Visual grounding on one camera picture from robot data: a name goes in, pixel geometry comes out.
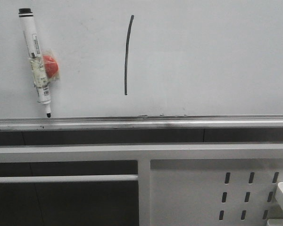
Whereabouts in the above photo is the white lower tray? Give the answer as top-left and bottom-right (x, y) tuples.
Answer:
(266, 218), (283, 226)

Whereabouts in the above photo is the black whiteboard marker with magnet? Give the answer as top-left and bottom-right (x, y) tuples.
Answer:
(18, 8), (51, 118)

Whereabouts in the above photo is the white whiteboard with aluminium frame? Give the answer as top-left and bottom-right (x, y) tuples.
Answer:
(0, 0), (283, 130)

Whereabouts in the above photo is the grey metal whiteboard stand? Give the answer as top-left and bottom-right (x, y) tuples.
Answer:
(0, 128), (283, 226)

